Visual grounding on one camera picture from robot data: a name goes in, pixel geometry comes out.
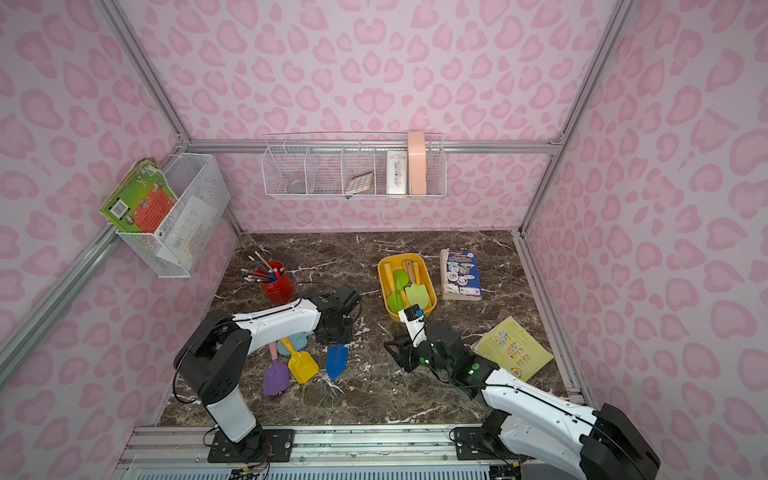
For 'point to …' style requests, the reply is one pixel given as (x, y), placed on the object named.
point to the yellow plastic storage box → (394, 300)
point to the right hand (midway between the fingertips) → (389, 343)
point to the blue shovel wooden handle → (336, 360)
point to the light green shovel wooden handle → (416, 294)
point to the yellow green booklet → (512, 348)
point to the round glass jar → (295, 186)
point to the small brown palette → (359, 183)
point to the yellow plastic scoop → (302, 364)
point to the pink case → (417, 177)
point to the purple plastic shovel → (276, 376)
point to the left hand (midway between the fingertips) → (346, 333)
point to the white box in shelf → (396, 172)
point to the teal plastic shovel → (293, 343)
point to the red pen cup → (279, 290)
